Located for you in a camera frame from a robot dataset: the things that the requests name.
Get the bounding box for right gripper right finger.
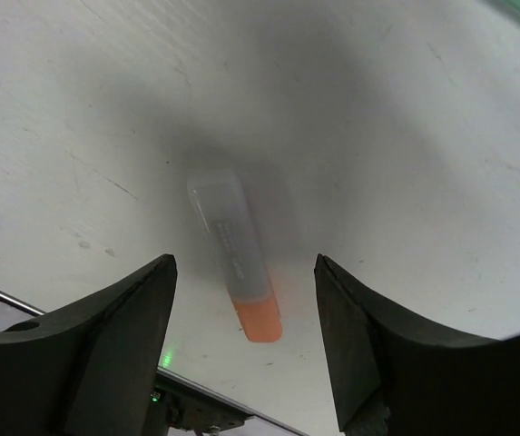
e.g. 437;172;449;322
314;255;520;435

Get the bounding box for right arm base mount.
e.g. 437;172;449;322
142;368;302;436

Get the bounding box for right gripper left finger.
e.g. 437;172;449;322
0;254;177;435

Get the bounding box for grey orange highlighter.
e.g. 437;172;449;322
187;170;283;343

